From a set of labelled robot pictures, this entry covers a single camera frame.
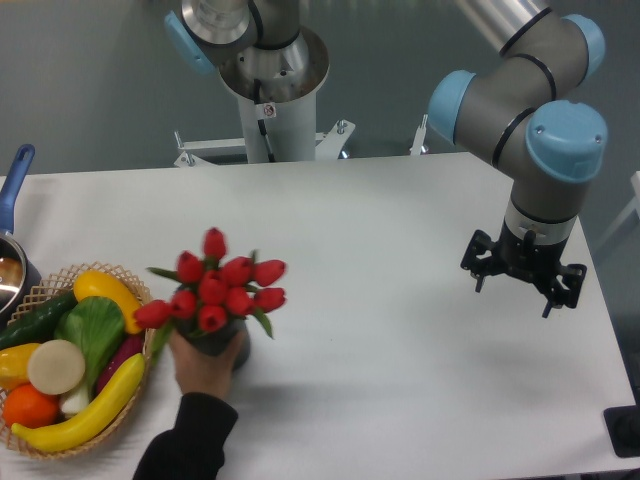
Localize person's hand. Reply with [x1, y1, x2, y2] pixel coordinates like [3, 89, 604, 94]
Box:
[169, 332, 246, 400]

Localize long yellow squash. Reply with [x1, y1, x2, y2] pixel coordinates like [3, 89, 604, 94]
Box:
[11, 353, 146, 454]

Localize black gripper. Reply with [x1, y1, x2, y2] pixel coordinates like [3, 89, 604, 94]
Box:
[460, 223, 587, 318]

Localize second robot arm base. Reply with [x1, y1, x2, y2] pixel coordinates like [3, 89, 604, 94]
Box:
[164, 1, 310, 79]

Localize orange fruit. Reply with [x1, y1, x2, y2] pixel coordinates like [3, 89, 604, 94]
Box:
[2, 384, 59, 429]

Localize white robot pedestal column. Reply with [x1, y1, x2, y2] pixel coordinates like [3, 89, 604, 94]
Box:
[219, 27, 329, 163]

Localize green bok choy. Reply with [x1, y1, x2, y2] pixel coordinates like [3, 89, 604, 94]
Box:
[54, 296, 124, 418]

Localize blue handled saucepan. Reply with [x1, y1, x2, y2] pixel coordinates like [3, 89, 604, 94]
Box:
[1, 144, 41, 330]

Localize black device at table edge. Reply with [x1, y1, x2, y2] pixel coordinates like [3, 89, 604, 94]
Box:
[603, 405, 639, 458]

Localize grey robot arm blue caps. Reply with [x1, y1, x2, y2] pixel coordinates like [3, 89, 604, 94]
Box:
[428, 1, 608, 310]

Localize yellow pepper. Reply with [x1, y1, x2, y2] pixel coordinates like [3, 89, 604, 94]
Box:
[0, 343, 41, 391]

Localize white frame at right edge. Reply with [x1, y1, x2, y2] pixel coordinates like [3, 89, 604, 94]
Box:
[593, 171, 639, 263]

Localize white metal base frame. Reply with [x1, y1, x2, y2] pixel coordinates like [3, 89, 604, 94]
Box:
[173, 114, 429, 168]

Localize red tulip bouquet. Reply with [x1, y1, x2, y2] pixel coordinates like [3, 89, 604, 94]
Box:
[134, 228, 288, 338]

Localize black sleeved forearm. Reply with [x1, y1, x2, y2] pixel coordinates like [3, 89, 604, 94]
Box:
[133, 393, 238, 480]

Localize purple eggplant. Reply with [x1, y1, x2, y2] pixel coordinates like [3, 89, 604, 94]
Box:
[95, 335, 144, 395]

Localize green cucumber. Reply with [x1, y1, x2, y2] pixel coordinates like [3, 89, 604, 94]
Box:
[1, 291, 77, 350]

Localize dark grey vase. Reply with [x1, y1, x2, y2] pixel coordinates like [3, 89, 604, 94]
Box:
[174, 317, 251, 372]

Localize yellow squash at basket top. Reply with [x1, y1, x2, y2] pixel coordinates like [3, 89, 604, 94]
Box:
[73, 270, 142, 335]

